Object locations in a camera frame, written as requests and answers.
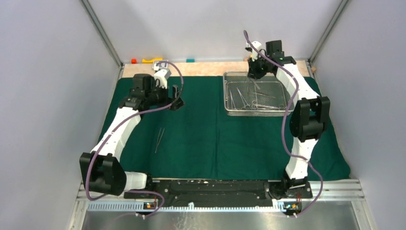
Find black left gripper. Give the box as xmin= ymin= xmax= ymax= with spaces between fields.
xmin=146 ymin=80 xmax=185 ymax=111

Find metal mesh instrument tray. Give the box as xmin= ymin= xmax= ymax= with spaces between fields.
xmin=223 ymin=71 xmax=290 ymax=117

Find steel tweezers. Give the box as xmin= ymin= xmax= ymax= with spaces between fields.
xmin=154 ymin=127 xmax=165 ymax=153

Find dark green surgical drape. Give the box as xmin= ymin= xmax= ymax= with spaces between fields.
xmin=95 ymin=75 xmax=351 ymax=182

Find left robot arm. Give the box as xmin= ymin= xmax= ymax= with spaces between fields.
xmin=79 ymin=69 xmax=184 ymax=200

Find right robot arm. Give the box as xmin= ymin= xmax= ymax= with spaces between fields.
xmin=245 ymin=40 xmax=330 ymax=197

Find surgical scissors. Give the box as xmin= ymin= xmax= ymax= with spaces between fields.
xmin=250 ymin=101 xmax=280 ymax=110

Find playing card box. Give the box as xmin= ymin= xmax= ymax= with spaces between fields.
xmin=152 ymin=60 xmax=168 ymax=71

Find yellow toy piece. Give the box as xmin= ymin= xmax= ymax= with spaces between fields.
xmin=142 ymin=57 xmax=163 ymax=64

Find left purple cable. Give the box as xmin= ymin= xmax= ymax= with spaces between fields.
xmin=85 ymin=61 xmax=185 ymax=219

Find purple cable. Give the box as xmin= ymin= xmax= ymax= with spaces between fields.
xmin=85 ymin=61 xmax=185 ymax=219
xmin=243 ymin=30 xmax=324 ymax=219

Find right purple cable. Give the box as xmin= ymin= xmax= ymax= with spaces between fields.
xmin=243 ymin=30 xmax=324 ymax=219

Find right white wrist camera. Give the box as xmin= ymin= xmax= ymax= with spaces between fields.
xmin=245 ymin=41 xmax=262 ymax=61

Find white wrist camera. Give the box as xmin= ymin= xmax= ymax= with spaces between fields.
xmin=245 ymin=41 xmax=262 ymax=61
xmin=153 ymin=68 xmax=171 ymax=89

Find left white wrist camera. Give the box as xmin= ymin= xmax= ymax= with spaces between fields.
xmin=153 ymin=68 xmax=171 ymax=89

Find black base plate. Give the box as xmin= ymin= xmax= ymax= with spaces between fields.
xmin=124 ymin=180 xmax=313 ymax=208

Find aluminium frame rail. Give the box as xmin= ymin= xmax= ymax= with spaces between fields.
xmin=76 ymin=179 xmax=365 ymax=201

